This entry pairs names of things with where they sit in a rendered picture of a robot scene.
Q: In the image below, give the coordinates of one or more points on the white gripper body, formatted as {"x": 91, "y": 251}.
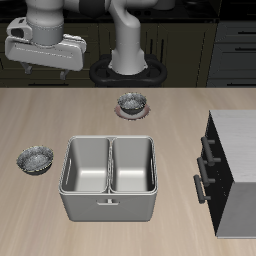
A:
{"x": 46, "y": 53}

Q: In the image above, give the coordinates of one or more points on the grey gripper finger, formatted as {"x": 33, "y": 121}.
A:
{"x": 64, "y": 74}
{"x": 28, "y": 67}

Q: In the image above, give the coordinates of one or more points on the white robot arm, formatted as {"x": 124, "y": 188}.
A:
{"x": 126, "y": 40}

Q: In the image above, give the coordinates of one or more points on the speckled grey bowl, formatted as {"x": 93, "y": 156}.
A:
{"x": 35, "y": 160}
{"x": 132, "y": 102}

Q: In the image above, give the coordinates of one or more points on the pink round plate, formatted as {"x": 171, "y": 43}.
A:
{"x": 120, "y": 112}

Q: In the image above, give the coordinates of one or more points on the white two-bin basket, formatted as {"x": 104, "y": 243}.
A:
{"x": 108, "y": 180}

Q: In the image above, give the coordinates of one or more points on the dark kitchen cupboards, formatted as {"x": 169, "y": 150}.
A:
{"x": 186, "y": 50}

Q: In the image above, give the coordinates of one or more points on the dark cabinet with grey top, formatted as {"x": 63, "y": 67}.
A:
{"x": 233, "y": 160}

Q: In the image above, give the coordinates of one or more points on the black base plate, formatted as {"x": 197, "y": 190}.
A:
{"x": 100, "y": 74}

